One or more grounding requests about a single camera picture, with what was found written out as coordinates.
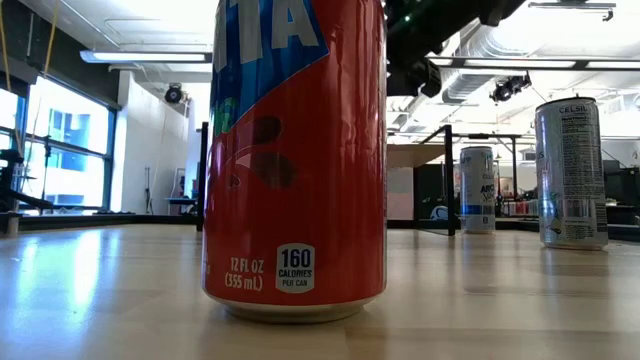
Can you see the silver Celsius slim can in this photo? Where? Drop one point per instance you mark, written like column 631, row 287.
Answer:
column 570, row 175
column 477, row 190

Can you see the long linear light bar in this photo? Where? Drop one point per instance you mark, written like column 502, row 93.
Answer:
column 500, row 63

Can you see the black hanging spotlight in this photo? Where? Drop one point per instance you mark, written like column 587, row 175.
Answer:
column 510, row 87

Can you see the black partition panel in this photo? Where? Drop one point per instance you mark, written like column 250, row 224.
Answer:
column 431, row 185

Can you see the white blue round object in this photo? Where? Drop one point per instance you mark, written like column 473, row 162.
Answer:
column 439, row 213

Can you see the red Fanta soda can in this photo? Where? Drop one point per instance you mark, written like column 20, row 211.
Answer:
column 300, row 175

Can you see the colourful small packages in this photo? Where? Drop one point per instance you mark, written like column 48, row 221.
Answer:
column 520, row 207

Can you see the black computer monitor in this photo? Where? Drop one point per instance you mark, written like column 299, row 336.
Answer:
column 615, row 177

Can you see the small blue-top desk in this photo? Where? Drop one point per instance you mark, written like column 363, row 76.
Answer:
column 180, row 201

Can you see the white fluorescent ceiling light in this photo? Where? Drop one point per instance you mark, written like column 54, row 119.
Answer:
column 140, row 56

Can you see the blue-framed window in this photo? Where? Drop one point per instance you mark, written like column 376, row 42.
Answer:
column 75, row 150

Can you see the black tripod stand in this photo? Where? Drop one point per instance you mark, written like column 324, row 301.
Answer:
column 46, row 170

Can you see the black equipment stand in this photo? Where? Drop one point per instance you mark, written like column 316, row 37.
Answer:
column 10, row 200

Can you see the silver spiral ventilation duct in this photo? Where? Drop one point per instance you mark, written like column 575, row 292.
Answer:
column 462, row 90

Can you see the round black ceiling camera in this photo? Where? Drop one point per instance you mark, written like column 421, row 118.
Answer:
column 173, row 93

